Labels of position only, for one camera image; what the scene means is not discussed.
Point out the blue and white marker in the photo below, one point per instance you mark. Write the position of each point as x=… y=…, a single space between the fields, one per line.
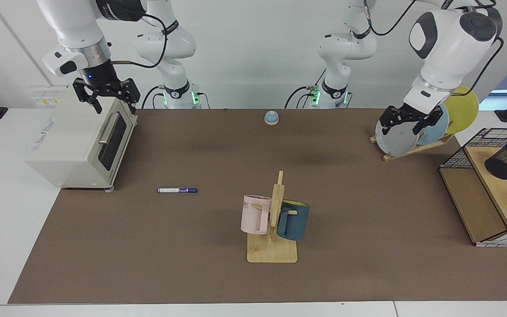
x=176 y=190

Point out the grey plate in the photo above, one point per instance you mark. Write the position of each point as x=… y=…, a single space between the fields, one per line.
x=396 y=140

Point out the light blue plate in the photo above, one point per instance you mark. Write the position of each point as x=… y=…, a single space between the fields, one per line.
x=436 y=132

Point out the wooden plate rack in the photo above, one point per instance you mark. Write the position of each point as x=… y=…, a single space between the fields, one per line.
x=405 y=153

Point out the pale toaster oven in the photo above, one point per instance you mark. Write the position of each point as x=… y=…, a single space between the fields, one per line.
x=73 y=141

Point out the yellow plate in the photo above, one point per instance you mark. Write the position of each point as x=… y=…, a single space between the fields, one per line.
x=462 y=110

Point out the white box with yellow labels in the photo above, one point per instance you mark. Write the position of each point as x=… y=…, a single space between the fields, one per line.
x=49 y=94

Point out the small blue round thing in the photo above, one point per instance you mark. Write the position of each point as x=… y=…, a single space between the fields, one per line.
x=271 y=118

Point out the teal cup, yellow inside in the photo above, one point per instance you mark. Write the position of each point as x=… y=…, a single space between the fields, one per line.
x=297 y=222

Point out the brown table cloth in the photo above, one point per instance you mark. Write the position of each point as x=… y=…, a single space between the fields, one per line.
x=192 y=246

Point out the pink cup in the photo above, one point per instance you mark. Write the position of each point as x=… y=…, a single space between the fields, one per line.
x=253 y=215

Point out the wooden cup stand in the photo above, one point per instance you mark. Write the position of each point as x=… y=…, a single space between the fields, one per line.
x=271 y=253

